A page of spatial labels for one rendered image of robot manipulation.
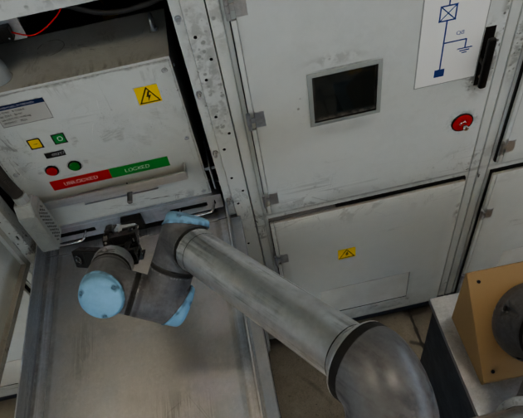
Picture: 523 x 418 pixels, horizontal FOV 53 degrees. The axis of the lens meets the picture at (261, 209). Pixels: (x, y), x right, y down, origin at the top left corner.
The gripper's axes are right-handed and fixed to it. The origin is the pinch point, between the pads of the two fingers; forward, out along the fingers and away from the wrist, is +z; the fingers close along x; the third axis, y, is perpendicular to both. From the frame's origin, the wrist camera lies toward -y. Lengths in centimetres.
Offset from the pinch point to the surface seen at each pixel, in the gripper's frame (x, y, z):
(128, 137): 22.1, 8.4, 4.9
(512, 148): -7, 113, 13
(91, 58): 42.5, 6.3, 0.8
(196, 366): -31.7, 13.1, -19.9
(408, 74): 24, 78, -4
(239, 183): 1.7, 33.1, 11.4
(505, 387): -49, 84, -32
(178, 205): -2.6, 14.4, 17.5
